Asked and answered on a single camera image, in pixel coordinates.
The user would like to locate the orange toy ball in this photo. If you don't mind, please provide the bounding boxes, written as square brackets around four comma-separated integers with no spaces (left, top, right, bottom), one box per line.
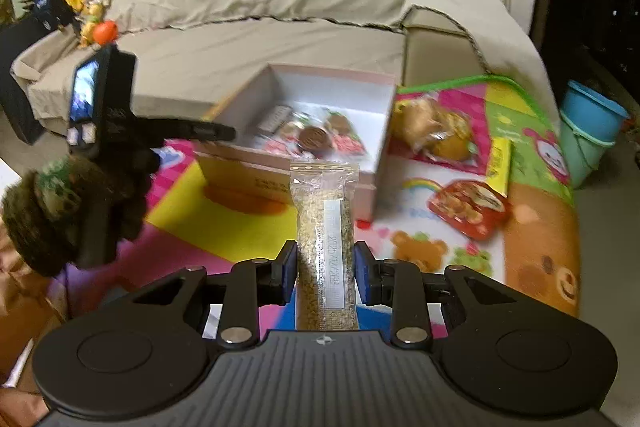
[92,21,118,46]

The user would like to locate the beige fringed blanket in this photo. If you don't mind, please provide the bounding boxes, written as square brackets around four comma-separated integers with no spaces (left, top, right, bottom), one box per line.
[400,0,561,122]

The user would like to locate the red snack packet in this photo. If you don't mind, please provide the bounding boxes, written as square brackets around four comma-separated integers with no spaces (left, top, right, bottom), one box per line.
[427,179,513,240]

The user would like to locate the beige covered sofa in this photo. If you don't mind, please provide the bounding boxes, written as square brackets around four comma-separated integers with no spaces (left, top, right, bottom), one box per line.
[10,0,551,142]

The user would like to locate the colourful cartoon play mat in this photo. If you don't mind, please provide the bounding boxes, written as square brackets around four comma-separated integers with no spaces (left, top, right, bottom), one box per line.
[65,74,581,343]

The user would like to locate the snacks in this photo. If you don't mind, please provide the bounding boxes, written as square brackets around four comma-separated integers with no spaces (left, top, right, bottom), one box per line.
[330,112,368,155]

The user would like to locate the yellow plush toy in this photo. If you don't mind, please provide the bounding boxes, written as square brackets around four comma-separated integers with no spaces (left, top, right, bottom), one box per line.
[62,0,106,45]

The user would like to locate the yellow snack packet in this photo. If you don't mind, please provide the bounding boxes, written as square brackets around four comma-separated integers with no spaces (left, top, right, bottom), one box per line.
[485,137,516,198]

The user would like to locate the round brown snack packet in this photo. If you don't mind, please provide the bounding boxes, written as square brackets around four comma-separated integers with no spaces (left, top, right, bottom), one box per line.
[297,125,332,155]

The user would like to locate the black cabinet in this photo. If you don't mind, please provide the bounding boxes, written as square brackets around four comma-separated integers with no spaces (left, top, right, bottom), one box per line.
[0,14,71,145]

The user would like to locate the blue plastic basin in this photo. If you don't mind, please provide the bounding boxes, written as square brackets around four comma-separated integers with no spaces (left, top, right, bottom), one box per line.
[559,79,631,142]

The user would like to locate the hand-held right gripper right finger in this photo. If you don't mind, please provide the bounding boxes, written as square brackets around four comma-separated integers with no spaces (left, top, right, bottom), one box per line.
[354,241,521,349]

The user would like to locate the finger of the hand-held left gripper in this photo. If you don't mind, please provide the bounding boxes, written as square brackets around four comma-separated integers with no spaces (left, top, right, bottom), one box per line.
[132,116,237,144]

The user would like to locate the pink cardboard box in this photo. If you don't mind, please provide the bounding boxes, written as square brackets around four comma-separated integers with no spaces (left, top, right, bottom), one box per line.
[192,62,401,223]

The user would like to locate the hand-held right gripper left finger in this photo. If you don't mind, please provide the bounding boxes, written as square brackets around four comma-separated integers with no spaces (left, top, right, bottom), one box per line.
[132,239,298,349]

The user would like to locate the bread bun clear packet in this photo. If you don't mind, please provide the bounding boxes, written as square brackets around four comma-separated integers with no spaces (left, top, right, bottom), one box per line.
[425,112,481,162]

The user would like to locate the sesame bar clear packet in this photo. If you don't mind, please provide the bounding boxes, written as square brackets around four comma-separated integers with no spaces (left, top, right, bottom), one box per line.
[290,162,361,332]

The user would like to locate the teal plastic basin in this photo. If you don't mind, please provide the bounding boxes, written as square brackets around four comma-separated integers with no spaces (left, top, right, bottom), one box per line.
[559,117,616,190]

